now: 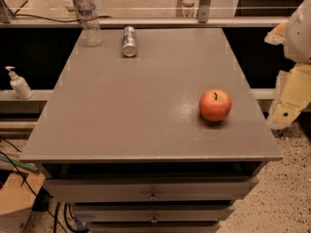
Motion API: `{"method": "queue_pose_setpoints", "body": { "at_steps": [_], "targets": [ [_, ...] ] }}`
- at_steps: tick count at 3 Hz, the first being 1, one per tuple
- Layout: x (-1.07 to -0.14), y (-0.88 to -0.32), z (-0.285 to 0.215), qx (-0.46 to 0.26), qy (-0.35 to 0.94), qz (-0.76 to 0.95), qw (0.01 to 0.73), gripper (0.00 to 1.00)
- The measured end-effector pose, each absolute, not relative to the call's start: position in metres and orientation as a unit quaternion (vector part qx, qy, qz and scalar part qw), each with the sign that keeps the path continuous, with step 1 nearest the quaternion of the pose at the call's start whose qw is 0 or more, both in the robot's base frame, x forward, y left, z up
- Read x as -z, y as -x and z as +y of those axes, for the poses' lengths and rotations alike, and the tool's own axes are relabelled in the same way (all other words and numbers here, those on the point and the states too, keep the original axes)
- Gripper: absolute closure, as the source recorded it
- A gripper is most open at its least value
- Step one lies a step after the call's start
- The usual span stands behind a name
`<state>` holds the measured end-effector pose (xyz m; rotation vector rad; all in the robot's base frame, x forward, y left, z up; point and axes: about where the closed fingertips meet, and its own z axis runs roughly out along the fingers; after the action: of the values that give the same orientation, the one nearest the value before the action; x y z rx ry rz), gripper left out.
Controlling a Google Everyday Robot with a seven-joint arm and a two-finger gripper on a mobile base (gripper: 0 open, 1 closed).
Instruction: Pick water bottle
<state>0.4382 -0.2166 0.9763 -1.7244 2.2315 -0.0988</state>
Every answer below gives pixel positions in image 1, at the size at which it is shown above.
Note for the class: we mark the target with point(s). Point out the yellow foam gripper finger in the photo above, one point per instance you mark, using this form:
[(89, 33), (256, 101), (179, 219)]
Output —
[(292, 96), (277, 35)]

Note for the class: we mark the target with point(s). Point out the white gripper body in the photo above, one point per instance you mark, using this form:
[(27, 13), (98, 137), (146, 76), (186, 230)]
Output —
[(300, 38)]

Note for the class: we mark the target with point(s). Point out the clear plastic water bottle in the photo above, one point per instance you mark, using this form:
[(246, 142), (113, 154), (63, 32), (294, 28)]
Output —
[(89, 20)]

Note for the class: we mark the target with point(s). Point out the white pump dispenser bottle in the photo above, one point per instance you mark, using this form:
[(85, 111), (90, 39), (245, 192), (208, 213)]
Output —
[(19, 84)]

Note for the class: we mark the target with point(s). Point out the red apple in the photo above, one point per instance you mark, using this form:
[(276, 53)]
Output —
[(215, 105)]

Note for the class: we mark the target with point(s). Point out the silver soda can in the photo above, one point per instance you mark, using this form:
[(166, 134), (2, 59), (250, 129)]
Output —
[(129, 42)]

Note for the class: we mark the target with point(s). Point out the grey drawer cabinet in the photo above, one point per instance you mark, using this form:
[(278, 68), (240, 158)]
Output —
[(123, 141)]

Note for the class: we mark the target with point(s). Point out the cardboard box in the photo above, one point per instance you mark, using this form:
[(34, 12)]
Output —
[(16, 200)]

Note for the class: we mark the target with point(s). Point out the grey metal post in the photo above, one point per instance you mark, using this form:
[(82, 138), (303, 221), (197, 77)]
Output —
[(203, 10)]

